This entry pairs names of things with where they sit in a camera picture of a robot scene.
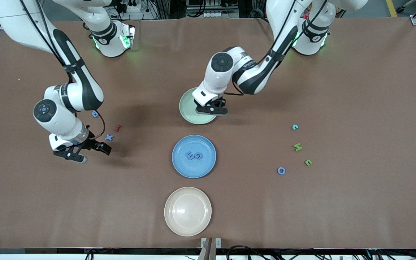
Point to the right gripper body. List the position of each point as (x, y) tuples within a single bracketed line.
[(91, 143)]

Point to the blue letter X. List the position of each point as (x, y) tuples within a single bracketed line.
[(109, 137)]

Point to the blue letter G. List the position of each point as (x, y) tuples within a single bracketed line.
[(199, 155)]

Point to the blue letter E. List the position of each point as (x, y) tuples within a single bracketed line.
[(190, 155)]

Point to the green letter C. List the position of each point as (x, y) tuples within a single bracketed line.
[(308, 162)]

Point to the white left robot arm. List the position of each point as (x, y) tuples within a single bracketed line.
[(255, 76)]

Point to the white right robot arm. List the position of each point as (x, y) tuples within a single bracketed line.
[(85, 90)]

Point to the light green plate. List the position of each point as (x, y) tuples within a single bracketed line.
[(188, 108)]

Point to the red letter J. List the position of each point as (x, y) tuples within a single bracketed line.
[(117, 128)]

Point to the brown table cover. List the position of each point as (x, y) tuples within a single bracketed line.
[(121, 202)]

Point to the blue plate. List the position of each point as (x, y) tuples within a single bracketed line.
[(193, 169)]

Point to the small white power strip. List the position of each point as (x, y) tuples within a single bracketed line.
[(211, 14)]

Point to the blue letter O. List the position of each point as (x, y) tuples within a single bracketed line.
[(278, 170)]

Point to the beige plate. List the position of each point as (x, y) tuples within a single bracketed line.
[(187, 211)]

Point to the white power strip with plugs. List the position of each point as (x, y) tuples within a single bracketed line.
[(135, 8)]

